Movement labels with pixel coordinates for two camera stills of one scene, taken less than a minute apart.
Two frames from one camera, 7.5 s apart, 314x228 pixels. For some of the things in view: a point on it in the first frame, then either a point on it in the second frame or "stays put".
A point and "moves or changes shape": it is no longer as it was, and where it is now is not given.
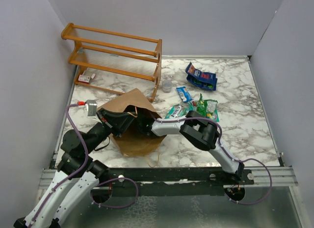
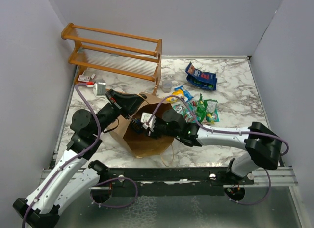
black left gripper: [119, 122] → [128, 104]
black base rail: [139, 182] stays put
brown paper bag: [137, 140] moves or changes shape
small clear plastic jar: [167, 86] stays put
